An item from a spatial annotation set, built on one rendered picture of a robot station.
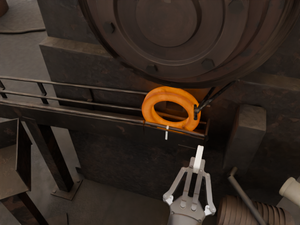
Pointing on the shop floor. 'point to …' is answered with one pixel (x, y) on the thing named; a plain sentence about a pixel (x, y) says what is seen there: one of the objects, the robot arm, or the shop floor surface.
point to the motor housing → (226, 208)
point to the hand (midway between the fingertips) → (197, 159)
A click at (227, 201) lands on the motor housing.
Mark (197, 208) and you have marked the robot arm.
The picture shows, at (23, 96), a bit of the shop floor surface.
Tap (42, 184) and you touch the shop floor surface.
